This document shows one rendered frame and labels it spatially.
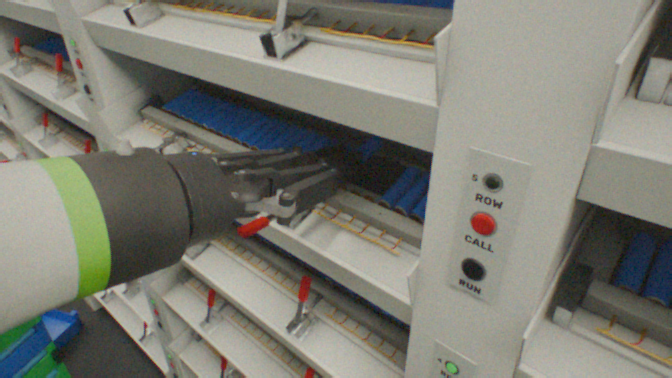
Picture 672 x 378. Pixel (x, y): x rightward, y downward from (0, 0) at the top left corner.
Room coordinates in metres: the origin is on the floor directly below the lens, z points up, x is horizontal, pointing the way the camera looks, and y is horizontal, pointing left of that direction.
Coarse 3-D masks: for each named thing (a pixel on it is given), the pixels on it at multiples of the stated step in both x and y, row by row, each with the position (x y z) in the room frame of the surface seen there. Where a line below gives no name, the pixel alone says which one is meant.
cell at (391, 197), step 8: (408, 168) 0.43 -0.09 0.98; (416, 168) 0.43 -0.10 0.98; (400, 176) 0.42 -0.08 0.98; (408, 176) 0.42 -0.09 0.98; (416, 176) 0.42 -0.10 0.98; (392, 184) 0.41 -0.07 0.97; (400, 184) 0.41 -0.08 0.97; (408, 184) 0.41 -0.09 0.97; (392, 192) 0.40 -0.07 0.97; (400, 192) 0.40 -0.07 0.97; (384, 200) 0.39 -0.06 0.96; (392, 200) 0.39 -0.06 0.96; (392, 208) 0.39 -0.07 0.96
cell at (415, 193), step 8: (424, 176) 0.42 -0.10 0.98; (416, 184) 0.40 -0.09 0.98; (424, 184) 0.40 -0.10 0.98; (408, 192) 0.40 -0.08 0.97; (416, 192) 0.39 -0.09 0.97; (424, 192) 0.40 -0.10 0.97; (400, 200) 0.39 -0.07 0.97; (408, 200) 0.38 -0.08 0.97; (416, 200) 0.39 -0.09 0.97; (400, 208) 0.38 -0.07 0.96; (408, 208) 0.38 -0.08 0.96
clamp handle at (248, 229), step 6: (270, 216) 0.38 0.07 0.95; (252, 222) 0.37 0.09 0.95; (258, 222) 0.37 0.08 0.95; (264, 222) 0.37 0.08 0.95; (270, 222) 0.38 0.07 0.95; (240, 228) 0.36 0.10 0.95; (246, 228) 0.36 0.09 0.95; (252, 228) 0.36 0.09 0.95; (258, 228) 0.36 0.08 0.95; (240, 234) 0.35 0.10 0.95; (246, 234) 0.35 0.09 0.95
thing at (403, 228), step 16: (144, 112) 0.68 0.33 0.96; (160, 112) 0.67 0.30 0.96; (160, 128) 0.65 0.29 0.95; (176, 128) 0.62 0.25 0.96; (192, 128) 0.60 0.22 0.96; (208, 144) 0.56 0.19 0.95; (224, 144) 0.55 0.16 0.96; (336, 192) 0.41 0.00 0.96; (336, 208) 0.40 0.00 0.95; (352, 208) 0.38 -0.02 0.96; (368, 208) 0.38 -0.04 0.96; (384, 208) 0.37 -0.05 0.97; (368, 224) 0.37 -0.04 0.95; (384, 224) 0.35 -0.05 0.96; (400, 224) 0.35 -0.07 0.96; (416, 224) 0.34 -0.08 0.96; (416, 240) 0.33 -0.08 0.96
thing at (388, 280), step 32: (128, 96) 0.70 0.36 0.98; (160, 96) 0.74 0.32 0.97; (128, 128) 0.69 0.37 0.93; (320, 224) 0.39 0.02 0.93; (320, 256) 0.35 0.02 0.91; (352, 256) 0.34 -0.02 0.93; (384, 256) 0.33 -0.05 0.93; (416, 256) 0.33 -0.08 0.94; (352, 288) 0.34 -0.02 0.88; (384, 288) 0.30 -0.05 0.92
